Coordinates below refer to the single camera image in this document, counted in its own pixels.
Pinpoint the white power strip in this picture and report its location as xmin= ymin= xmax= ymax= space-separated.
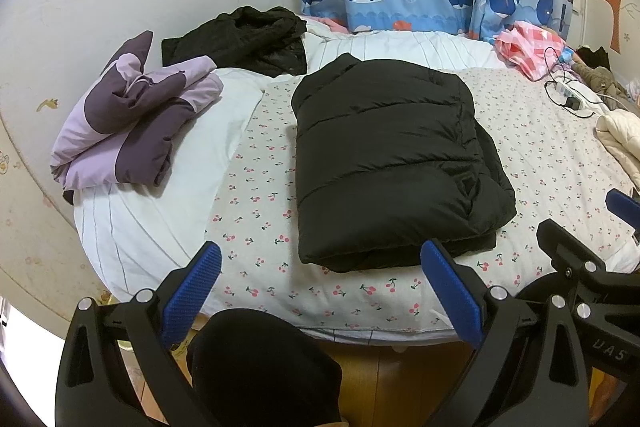
xmin=548 ymin=76 xmax=608 ymax=118

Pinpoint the black cable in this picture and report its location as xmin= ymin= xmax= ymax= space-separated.
xmin=541 ymin=44 xmax=614 ymax=120

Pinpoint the brown plush toy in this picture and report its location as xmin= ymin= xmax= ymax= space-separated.
xmin=572 ymin=46 xmax=627 ymax=98

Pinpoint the cherry print bed sheet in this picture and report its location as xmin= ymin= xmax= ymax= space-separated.
xmin=203 ymin=55 xmax=639 ymax=343

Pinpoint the black garment by headboard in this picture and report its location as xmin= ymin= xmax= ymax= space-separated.
xmin=162 ymin=6 xmax=307 ymax=78

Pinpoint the black puffer jacket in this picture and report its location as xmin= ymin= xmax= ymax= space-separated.
xmin=291 ymin=54 xmax=516 ymax=273

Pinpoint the pink checked cloth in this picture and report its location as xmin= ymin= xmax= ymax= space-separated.
xmin=494 ymin=20 xmax=566 ymax=81

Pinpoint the cream folded jacket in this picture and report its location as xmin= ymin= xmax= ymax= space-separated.
xmin=596 ymin=109 xmax=640 ymax=188

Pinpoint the black clothed knee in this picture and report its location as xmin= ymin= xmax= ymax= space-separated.
xmin=186 ymin=309 xmax=345 ymax=426

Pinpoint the purple lilac jacket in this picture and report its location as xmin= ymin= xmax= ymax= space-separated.
xmin=50 ymin=30 xmax=224 ymax=204

